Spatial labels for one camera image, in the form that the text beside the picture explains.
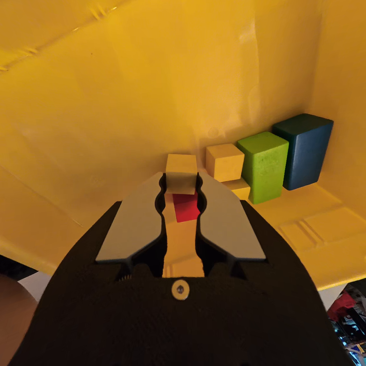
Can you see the person's leg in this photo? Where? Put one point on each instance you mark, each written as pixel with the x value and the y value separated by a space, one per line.
pixel 11 320

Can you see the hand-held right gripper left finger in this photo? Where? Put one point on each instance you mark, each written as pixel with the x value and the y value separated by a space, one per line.
pixel 131 226

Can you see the black wrist rest pad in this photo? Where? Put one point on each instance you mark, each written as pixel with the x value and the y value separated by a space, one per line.
pixel 11 266

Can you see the yellow wooden cube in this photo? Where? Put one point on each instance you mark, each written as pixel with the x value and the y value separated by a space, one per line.
pixel 240 188
pixel 181 171
pixel 224 165

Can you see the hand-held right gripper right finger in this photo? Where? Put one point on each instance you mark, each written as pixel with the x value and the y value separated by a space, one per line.
pixel 228 226

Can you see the long dark blue wooden block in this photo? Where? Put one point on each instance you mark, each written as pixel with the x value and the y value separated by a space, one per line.
pixel 306 154

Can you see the long green wooden block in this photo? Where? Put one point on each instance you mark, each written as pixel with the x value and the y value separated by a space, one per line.
pixel 264 171

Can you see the red wooden cube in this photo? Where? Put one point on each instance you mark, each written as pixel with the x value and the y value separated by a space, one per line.
pixel 185 208

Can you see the yellow plastic bin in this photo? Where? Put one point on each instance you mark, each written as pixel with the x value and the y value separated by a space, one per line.
pixel 114 100

